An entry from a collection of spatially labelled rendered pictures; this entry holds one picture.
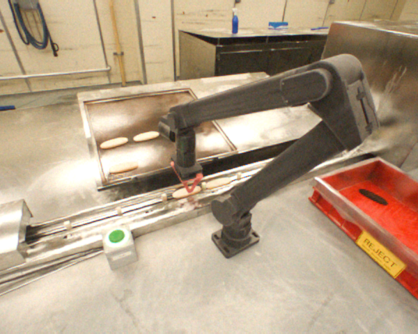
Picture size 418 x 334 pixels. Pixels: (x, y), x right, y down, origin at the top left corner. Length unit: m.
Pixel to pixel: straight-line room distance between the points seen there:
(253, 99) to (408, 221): 0.73
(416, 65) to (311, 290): 0.82
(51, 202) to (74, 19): 3.55
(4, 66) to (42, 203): 3.62
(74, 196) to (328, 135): 0.80
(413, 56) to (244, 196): 0.80
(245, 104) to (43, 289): 0.63
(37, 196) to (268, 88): 0.82
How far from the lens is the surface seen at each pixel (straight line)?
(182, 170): 0.72
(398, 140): 1.18
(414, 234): 1.00
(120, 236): 0.66
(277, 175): 0.49
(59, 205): 0.94
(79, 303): 0.70
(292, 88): 0.38
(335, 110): 0.38
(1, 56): 4.45
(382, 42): 1.20
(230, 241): 0.69
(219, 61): 2.60
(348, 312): 0.73
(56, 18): 4.29
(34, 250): 0.78
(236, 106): 0.50
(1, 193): 1.09
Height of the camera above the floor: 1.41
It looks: 37 degrees down
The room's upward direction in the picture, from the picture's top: 3 degrees clockwise
